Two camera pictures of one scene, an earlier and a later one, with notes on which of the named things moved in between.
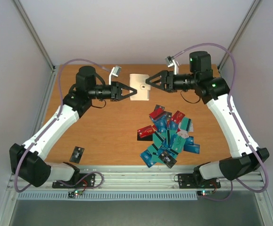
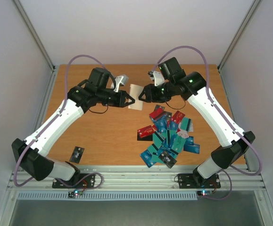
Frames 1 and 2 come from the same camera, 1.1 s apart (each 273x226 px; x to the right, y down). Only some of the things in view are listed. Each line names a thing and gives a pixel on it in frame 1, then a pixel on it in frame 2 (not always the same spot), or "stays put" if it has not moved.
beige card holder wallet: (138, 82) -> (135, 92)
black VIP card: (168, 159) stays put
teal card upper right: (185, 124) stays put
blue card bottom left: (147, 157) stays put
